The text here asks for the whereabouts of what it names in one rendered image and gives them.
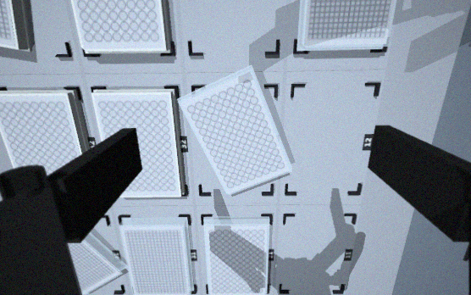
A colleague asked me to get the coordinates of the grey flat deck plate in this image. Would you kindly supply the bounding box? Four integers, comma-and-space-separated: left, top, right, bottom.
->
0, 0, 471, 295

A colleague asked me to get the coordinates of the white well plate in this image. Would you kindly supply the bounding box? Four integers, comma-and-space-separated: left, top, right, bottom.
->
68, 232, 127, 295
119, 217, 194, 295
0, 90, 90, 175
177, 65, 292, 195
203, 216, 270, 295
296, 0, 396, 51
71, 0, 172, 53
0, 0, 31, 52
91, 89, 185, 198

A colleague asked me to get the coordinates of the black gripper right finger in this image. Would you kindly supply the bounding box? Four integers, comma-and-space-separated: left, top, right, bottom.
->
368, 125, 471, 295

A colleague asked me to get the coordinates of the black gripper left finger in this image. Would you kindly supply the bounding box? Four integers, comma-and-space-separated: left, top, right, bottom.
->
0, 128, 142, 295

